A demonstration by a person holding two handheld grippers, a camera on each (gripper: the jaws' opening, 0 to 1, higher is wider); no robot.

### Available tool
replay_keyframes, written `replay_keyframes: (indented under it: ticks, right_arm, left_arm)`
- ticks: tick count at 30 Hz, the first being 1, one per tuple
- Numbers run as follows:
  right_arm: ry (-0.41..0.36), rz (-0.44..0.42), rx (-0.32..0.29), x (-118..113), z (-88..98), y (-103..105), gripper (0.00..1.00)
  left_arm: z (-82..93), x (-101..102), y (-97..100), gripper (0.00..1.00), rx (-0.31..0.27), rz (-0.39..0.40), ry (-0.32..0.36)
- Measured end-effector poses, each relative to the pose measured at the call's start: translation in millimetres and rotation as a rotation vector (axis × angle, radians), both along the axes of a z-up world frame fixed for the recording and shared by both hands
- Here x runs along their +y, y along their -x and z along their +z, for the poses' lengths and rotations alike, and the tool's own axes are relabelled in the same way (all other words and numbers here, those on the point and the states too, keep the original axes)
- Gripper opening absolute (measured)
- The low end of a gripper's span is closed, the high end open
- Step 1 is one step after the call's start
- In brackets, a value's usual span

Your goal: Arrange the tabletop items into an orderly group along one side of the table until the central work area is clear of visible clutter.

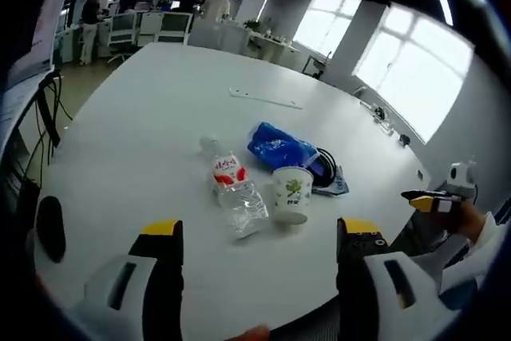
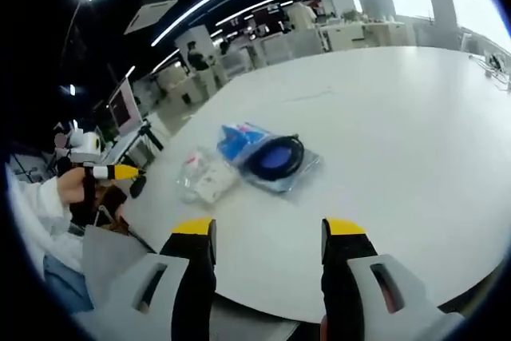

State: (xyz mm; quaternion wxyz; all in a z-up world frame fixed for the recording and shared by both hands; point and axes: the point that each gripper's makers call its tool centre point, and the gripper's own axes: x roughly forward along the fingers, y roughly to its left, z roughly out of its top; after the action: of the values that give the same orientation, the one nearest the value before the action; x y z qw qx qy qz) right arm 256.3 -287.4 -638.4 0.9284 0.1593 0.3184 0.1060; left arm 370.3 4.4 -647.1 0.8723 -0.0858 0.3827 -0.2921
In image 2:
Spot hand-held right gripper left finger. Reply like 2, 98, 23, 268
82, 216, 217, 341

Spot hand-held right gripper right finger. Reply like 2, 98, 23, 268
320, 216, 466, 341

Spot clear bag with white items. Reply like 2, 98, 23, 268
176, 146, 237, 204

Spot blue packet with black cable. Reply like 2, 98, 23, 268
216, 120, 323, 195

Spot white tabletop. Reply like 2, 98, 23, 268
118, 45, 511, 324

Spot person's left hand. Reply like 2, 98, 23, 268
56, 166, 96, 204

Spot brown bag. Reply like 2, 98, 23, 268
93, 183, 129, 225

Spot black tripod stand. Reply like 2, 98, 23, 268
133, 121, 165, 168

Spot computer monitor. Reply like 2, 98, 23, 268
107, 77, 144, 136

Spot person's blue jeans leg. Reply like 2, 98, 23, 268
42, 254, 96, 315

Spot ceiling air conditioner panel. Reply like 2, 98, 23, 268
123, 0, 179, 36

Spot small items with cables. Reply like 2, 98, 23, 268
469, 50, 511, 90

